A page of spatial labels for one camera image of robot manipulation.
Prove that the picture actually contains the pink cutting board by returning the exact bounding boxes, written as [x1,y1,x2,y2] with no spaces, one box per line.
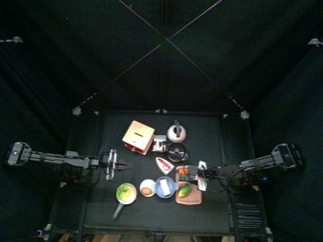
[173,165,204,206]

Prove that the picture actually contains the white toy food block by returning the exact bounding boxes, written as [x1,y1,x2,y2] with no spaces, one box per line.
[158,179,173,197]

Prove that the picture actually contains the black toy pot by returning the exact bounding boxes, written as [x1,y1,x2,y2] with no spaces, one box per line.
[165,142,189,163]

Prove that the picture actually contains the white red toy iron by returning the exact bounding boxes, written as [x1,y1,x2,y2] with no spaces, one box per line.
[153,156,174,176]

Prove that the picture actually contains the green toy vegetable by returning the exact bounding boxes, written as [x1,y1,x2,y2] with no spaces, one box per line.
[117,184,133,202]

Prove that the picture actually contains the blue plate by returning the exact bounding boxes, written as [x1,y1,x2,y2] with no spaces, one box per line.
[153,176,177,199]

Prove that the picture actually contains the wooden toy box red base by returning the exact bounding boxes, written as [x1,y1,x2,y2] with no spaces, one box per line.
[121,120,156,156]

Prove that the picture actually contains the silver frying pan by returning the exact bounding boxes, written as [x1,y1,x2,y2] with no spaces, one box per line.
[110,182,138,220]

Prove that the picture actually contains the small white grey toy appliance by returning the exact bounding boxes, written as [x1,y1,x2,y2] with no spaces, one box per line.
[150,134,168,154]

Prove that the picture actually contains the white toy kettle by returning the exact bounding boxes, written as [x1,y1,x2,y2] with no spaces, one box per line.
[166,119,188,143]

